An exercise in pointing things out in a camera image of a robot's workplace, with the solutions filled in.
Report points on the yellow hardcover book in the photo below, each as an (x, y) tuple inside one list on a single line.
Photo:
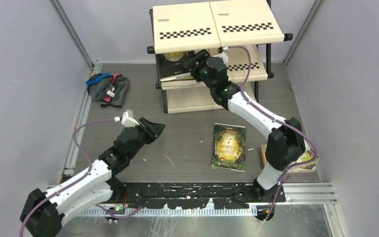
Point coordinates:
[(177, 77)]

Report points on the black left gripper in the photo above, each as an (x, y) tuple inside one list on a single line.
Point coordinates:
[(155, 129)]

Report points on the cream three-tier shelf rack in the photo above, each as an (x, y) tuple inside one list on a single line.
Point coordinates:
[(240, 32)]

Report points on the grey blue red cloth bag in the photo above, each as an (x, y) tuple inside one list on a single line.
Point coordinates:
[(109, 89)]

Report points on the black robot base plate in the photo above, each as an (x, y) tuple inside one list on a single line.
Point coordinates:
[(185, 195)]

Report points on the lime green cartoon book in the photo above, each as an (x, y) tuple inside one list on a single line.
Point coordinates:
[(306, 156)]

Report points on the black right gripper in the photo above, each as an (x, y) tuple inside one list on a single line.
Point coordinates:
[(200, 58)]

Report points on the green Alice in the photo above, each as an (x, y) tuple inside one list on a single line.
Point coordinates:
[(229, 147)]

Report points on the black Moon and Sixpence book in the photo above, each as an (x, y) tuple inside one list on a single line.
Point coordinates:
[(170, 63)]

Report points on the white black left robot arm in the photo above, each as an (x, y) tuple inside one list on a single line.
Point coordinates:
[(46, 212)]

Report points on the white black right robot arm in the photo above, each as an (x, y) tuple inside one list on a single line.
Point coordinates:
[(285, 141)]

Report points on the aluminium frame rail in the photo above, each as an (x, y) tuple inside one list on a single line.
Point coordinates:
[(68, 167)]

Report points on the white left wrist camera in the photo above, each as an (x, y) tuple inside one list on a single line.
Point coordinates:
[(127, 119)]

